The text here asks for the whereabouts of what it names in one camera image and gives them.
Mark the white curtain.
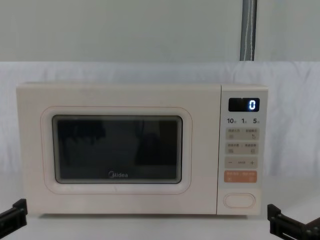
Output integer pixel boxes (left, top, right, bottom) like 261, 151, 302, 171
0, 0, 245, 63
253, 0, 320, 63

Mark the grey striped post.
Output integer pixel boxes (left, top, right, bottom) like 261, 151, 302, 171
239, 0, 258, 62

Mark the cream microwave oven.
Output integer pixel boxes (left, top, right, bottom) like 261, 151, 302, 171
15, 82, 269, 220

